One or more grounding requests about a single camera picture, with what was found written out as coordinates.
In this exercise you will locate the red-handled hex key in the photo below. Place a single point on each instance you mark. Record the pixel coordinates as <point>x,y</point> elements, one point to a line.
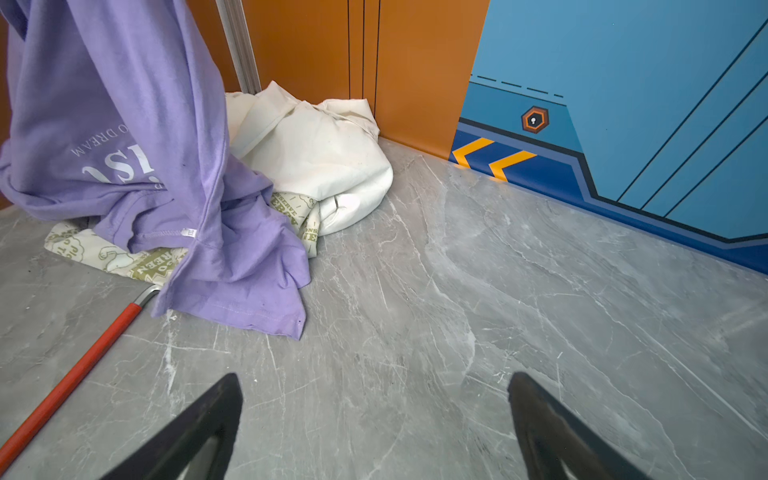
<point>32,425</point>

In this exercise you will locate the purple t-shirt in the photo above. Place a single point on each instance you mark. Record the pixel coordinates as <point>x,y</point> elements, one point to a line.
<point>118,114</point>

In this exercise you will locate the cream green-printed cloth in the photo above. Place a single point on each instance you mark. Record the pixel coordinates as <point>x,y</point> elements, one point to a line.
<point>75,241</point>

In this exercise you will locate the plain white cloth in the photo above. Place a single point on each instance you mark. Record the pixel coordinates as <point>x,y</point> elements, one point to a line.
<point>328,152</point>

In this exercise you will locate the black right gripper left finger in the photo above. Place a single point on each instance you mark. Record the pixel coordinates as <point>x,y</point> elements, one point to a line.
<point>197,444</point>

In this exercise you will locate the aluminium left corner post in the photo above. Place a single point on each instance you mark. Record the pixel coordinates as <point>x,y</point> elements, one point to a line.
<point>234,23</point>

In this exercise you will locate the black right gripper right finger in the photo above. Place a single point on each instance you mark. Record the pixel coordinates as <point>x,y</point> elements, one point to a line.
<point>554,443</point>

